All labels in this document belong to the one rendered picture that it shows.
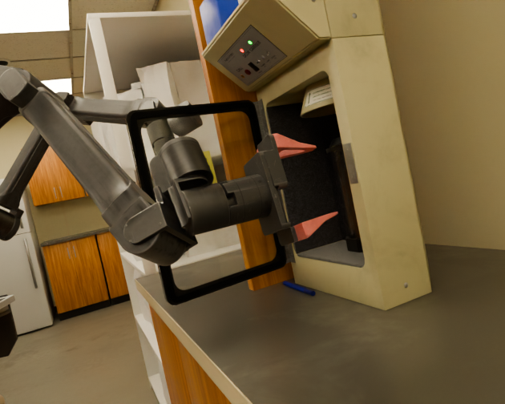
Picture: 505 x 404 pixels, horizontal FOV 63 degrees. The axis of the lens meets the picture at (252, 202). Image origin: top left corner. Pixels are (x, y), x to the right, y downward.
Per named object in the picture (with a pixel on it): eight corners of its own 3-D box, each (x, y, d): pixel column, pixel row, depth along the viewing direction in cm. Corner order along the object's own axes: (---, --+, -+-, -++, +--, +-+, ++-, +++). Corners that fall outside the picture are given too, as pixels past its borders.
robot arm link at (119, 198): (42, 120, 77) (-10, 85, 67) (64, 98, 77) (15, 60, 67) (171, 277, 56) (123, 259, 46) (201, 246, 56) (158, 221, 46)
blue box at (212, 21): (248, 45, 95) (240, 6, 95) (266, 26, 86) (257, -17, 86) (207, 48, 91) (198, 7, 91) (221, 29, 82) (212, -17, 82)
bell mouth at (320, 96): (350, 111, 98) (346, 88, 98) (406, 90, 82) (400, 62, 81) (285, 122, 91) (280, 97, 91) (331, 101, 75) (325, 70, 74)
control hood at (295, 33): (255, 91, 99) (246, 50, 98) (333, 37, 69) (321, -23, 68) (209, 97, 94) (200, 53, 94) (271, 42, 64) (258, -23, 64)
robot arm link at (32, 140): (67, 112, 135) (41, 91, 127) (94, 111, 127) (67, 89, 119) (-3, 239, 120) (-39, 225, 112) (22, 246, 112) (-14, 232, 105)
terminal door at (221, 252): (288, 265, 99) (253, 98, 97) (167, 308, 83) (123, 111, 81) (286, 265, 100) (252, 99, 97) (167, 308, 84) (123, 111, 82)
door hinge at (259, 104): (290, 261, 101) (257, 101, 99) (296, 263, 98) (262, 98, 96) (284, 263, 100) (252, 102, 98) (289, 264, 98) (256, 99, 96)
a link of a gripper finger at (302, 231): (337, 172, 55) (274, 187, 52) (353, 224, 54) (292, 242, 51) (313, 186, 61) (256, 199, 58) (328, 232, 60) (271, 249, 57)
